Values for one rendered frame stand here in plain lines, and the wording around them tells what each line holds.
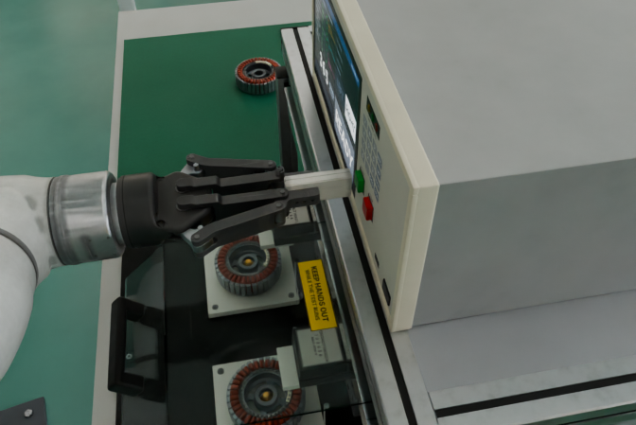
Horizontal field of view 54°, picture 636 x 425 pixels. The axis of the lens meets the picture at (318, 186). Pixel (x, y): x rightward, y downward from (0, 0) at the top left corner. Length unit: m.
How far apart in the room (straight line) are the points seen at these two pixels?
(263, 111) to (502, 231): 0.97
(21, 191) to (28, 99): 2.32
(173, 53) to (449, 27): 1.10
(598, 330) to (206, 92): 1.08
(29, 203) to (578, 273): 0.53
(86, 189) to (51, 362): 1.43
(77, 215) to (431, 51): 0.37
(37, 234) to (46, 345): 1.46
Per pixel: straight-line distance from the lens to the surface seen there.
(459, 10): 0.70
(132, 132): 1.45
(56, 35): 3.36
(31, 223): 0.63
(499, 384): 0.63
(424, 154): 0.51
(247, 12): 1.82
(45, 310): 2.15
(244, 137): 1.39
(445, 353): 0.64
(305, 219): 0.98
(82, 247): 0.64
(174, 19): 1.82
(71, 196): 0.64
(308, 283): 0.73
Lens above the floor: 1.66
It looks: 46 degrees down
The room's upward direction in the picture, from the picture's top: straight up
